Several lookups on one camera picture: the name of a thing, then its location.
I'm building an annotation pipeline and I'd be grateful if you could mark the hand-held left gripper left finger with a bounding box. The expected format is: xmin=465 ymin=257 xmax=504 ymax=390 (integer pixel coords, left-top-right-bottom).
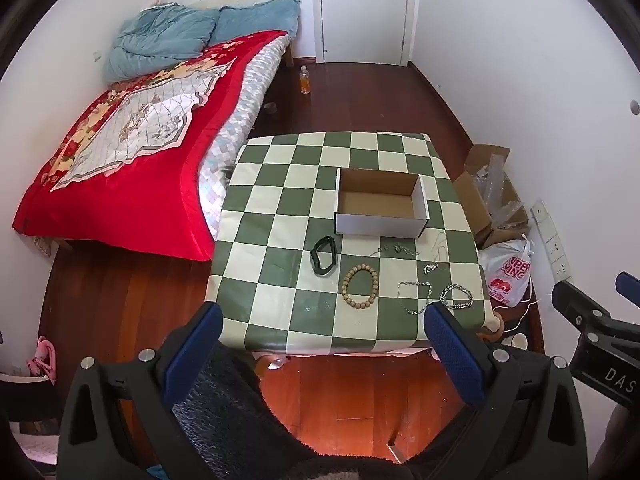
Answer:
xmin=57 ymin=301 xmax=223 ymax=480

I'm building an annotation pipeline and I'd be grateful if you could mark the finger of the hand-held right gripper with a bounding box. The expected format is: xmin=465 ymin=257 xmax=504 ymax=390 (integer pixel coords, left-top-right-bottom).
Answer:
xmin=616 ymin=272 xmax=640 ymax=307
xmin=551 ymin=281 xmax=615 ymax=333

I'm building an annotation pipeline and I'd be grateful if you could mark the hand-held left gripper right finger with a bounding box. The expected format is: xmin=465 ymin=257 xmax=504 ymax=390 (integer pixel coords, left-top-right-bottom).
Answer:
xmin=424 ymin=302 xmax=588 ymax=480

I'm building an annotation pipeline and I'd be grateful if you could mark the thick silver chain bracelet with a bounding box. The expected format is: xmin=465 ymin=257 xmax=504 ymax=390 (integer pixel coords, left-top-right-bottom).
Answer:
xmin=440 ymin=284 xmax=474 ymax=310

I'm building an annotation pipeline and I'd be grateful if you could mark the slim silver chain bracelet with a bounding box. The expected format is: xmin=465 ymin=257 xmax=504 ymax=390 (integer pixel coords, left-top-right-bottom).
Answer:
xmin=397 ymin=280 xmax=434 ymax=316

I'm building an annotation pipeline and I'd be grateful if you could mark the silver pendant necklace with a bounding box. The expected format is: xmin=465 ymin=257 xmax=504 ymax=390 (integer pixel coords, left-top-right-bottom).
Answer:
xmin=422 ymin=232 xmax=451 ymax=276

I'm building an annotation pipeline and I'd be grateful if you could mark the thin silver necklace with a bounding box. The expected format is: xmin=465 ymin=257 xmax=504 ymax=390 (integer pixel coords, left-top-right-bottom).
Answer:
xmin=369 ymin=243 xmax=421 ymax=258

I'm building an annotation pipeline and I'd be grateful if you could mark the wooden bead bracelet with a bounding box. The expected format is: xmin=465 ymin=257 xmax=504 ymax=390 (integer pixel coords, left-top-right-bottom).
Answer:
xmin=340 ymin=266 xmax=380 ymax=310

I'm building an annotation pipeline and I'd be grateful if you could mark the dark green bangle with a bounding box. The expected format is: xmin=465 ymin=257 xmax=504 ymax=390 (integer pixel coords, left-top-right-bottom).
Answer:
xmin=310 ymin=236 xmax=339 ymax=277

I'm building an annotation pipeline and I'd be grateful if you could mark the white cardboard box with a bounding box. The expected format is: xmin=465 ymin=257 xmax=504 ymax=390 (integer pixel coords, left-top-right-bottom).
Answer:
xmin=334 ymin=167 xmax=431 ymax=239

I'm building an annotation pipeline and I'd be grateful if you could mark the person's foot in slipper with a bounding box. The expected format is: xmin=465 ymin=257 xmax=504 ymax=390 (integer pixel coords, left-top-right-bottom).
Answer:
xmin=477 ymin=310 xmax=506 ymax=343

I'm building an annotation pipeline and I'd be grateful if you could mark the person's dark trouser leg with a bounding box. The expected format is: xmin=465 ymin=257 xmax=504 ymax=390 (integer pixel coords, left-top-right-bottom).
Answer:
xmin=172 ymin=342 xmax=501 ymax=480

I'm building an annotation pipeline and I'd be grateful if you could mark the white plastic bag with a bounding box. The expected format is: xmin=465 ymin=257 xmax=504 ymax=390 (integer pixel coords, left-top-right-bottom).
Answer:
xmin=479 ymin=237 xmax=536 ymax=308

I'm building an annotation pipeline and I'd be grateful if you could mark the green checkered tablecloth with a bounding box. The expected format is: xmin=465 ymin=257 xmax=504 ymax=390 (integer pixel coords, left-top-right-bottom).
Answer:
xmin=206 ymin=131 xmax=493 ymax=357

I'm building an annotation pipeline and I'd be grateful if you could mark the clear bubble wrap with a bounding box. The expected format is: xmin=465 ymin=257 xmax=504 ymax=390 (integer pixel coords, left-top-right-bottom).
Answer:
xmin=474 ymin=152 xmax=527 ymax=231

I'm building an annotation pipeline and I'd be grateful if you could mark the brown cardboard box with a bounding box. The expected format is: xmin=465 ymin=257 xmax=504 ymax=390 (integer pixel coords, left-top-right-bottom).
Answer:
xmin=452 ymin=144 xmax=531 ymax=250

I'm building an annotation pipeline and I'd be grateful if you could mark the pink cloth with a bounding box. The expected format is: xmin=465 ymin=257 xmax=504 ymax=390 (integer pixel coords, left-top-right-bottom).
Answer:
xmin=27 ymin=337 xmax=57 ymax=386

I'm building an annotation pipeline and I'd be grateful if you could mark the red printed blanket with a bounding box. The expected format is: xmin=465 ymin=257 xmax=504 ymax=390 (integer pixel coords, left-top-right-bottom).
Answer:
xmin=12 ymin=31 xmax=291 ymax=262

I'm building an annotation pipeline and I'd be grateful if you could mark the pale patchwork bed sheet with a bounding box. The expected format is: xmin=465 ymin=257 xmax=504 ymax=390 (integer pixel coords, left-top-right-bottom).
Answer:
xmin=197 ymin=35 xmax=291 ymax=241

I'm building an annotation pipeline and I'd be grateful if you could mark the blue quilt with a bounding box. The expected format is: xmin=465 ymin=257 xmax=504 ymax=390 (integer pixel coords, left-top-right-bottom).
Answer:
xmin=102 ymin=2 xmax=221 ymax=83

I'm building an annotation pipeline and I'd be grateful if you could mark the blue pillow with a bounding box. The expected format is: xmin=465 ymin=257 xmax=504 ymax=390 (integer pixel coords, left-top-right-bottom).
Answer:
xmin=207 ymin=0 xmax=302 ymax=47

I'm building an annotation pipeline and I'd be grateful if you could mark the white door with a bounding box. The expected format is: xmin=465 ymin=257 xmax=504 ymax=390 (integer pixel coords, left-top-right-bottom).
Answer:
xmin=317 ymin=0 xmax=413 ymax=66

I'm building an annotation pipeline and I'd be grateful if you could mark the white cable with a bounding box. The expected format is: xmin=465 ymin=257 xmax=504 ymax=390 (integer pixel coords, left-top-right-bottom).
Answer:
xmin=492 ymin=287 xmax=541 ymax=333

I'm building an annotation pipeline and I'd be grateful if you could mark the white wall socket strip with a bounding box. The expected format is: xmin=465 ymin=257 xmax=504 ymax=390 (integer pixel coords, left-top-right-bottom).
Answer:
xmin=530 ymin=199 xmax=574 ymax=282

